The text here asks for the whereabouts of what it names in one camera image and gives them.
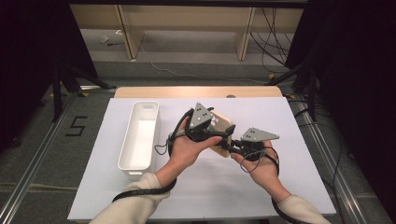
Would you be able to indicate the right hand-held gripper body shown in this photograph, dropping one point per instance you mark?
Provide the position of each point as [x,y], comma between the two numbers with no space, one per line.
[258,135]

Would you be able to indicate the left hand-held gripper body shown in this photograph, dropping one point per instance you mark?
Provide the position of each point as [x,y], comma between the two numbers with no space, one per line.
[200,116]

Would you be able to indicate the beige printed phone case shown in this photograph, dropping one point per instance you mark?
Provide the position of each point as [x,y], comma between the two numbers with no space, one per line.
[222,121]

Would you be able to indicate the white plastic bin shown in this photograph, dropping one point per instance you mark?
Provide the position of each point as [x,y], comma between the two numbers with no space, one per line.
[140,137]

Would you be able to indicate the person's right hand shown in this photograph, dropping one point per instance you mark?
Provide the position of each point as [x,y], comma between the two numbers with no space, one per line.
[264,171]

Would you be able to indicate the person's left hand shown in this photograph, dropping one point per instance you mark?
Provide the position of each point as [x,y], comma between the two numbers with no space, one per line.
[183,152]

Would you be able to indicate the white board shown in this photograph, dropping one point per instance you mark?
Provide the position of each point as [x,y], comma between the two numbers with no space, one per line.
[249,186]

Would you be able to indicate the black metal stand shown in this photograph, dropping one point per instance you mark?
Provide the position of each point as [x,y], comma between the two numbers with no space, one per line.
[312,93]
[57,93]

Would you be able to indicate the beige wooden shelf unit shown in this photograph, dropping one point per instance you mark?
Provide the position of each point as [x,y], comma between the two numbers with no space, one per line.
[186,18]

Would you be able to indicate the dark curtain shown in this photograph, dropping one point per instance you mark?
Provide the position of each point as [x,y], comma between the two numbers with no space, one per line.
[358,62]
[28,46]

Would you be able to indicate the white paper scrap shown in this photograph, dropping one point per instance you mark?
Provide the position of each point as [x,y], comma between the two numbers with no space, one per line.
[104,39]

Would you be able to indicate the aluminium rail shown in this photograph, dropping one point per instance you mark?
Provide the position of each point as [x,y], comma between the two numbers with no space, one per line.
[327,161]
[32,165]

